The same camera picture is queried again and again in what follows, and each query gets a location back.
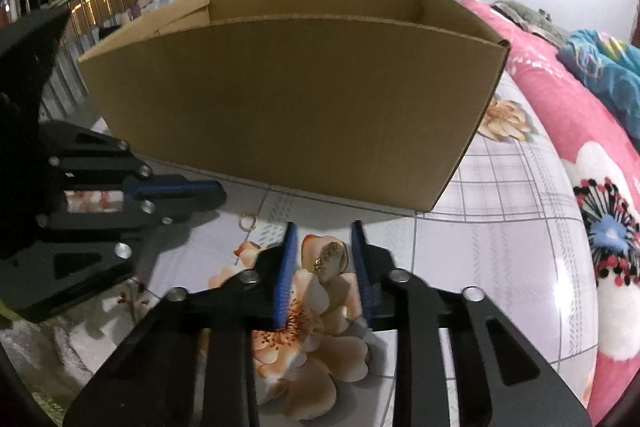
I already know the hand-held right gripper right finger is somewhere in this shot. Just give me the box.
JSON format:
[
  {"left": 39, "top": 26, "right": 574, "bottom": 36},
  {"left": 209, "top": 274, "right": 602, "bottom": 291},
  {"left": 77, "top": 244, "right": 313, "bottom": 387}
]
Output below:
[{"left": 350, "top": 219, "right": 592, "bottom": 427}]

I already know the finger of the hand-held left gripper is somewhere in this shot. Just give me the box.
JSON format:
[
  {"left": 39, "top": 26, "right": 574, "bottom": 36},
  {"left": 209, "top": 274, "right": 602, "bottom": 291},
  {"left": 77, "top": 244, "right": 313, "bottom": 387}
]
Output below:
[
  {"left": 0, "top": 193, "right": 228, "bottom": 324},
  {"left": 37, "top": 122, "right": 226, "bottom": 202}
]

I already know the grey crumpled cloth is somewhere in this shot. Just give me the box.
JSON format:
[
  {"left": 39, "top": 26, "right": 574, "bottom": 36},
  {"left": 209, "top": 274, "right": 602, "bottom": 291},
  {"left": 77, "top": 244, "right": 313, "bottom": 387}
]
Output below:
[{"left": 492, "top": 2, "right": 568, "bottom": 48}]

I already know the cardboard box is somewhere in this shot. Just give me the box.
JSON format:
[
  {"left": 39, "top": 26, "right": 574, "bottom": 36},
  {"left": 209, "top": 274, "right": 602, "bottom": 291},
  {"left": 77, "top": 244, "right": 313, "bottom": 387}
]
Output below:
[{"left": 77, "top": 0, "right": 511, "bottom": 214}]

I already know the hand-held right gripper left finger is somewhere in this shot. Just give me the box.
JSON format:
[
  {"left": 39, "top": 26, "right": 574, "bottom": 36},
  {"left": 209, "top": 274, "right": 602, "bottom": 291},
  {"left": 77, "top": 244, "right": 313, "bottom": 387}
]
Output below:
[{"left": 62, "top": 221, "right": 301, "bottom": 427}]

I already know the blue patterned blanket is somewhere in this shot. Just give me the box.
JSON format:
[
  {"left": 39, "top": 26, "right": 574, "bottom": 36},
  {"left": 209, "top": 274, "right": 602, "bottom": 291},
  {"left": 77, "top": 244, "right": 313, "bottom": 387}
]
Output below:
[{"left": 557, "top": 29, "right": 640, "bottom": 128}]

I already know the white fluffy cloth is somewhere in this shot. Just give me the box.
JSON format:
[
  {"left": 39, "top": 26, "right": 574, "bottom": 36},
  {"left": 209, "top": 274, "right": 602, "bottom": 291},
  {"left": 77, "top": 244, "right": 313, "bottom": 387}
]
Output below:
[{"left": 0, "top": 302, "right": 101, "bottom": 408}]

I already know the metal folding gate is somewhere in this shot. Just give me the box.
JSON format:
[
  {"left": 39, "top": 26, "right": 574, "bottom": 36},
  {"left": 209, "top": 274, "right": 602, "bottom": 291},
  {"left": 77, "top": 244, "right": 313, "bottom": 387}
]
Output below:
[{"left": 30, "top": 0, "right": 151, "bottom": 122}]

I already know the pink floral bedsheet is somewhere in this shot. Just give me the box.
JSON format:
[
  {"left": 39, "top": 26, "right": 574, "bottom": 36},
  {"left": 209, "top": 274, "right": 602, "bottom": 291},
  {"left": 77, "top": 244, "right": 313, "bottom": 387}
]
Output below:
[{"left": 457, "top": 0, "right": 640, "bottom": 413}]

